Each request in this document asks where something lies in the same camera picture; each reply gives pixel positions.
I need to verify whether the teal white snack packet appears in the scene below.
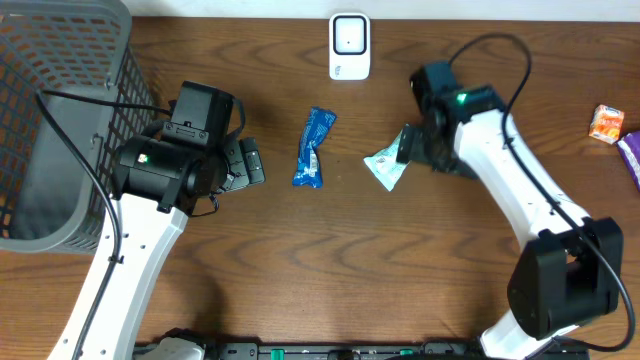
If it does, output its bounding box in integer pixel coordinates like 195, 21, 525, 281
363, 133, 407, 192

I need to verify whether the blue snack wrapper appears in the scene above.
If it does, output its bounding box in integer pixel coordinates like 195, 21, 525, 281
292, 107, 337, 188

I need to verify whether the orange Kleenex tissue pack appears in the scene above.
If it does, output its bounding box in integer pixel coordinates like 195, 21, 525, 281
589, 105, 625, 144

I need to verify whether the red purple snack bag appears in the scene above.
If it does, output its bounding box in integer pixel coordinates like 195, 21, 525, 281
616, 131, 640, 190

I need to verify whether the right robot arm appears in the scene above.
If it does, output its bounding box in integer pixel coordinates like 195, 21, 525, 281
397, 61, 623, 359

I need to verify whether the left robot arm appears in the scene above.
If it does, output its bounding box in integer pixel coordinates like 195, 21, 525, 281
50, 81, 265, 359

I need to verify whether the grey plastic mesh basket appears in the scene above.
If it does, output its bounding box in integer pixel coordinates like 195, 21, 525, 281
1, 0, 157, 254

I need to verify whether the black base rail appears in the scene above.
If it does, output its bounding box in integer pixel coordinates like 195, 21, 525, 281
132, 341, 591, 360

